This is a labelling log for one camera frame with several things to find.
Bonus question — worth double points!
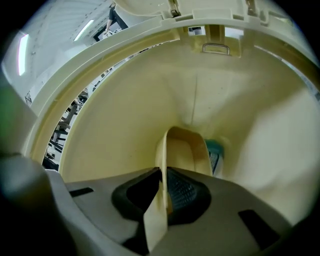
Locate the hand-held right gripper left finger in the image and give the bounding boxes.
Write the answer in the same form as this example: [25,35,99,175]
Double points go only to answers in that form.
[64,167,161,254]

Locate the teal and white packet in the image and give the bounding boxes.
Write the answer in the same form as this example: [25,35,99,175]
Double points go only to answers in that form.
[204,138,225,176]

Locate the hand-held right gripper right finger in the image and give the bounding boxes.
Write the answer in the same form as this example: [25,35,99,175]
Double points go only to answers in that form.
[152,166,293,256]

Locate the cream plastic trash bin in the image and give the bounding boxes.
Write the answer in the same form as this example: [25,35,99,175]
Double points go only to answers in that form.
[21,0,320,227]

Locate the long ceiling light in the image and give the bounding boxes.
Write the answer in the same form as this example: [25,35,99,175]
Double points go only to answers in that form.
[18,33,30,77]
[73,18,95,42]

